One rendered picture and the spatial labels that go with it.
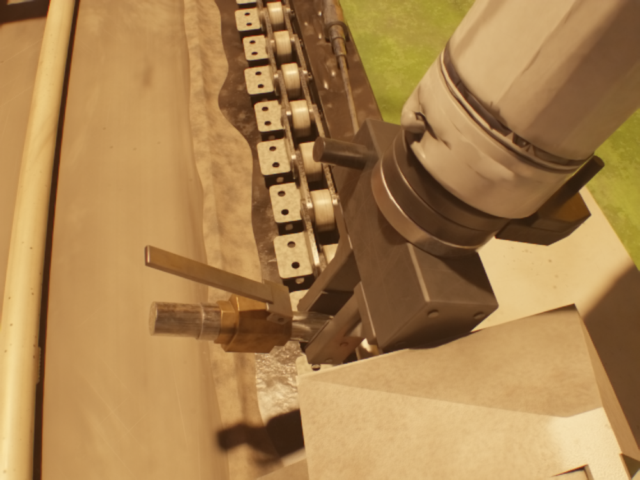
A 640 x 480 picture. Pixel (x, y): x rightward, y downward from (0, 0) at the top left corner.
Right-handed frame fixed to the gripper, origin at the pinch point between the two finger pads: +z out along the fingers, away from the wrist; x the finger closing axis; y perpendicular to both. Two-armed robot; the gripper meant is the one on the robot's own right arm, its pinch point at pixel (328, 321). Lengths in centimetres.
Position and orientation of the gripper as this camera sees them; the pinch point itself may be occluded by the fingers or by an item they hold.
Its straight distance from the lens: 43.6
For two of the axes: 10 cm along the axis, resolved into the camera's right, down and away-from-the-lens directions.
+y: -8.8, -1.1, -4.6
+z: -4.3, 6.0, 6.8
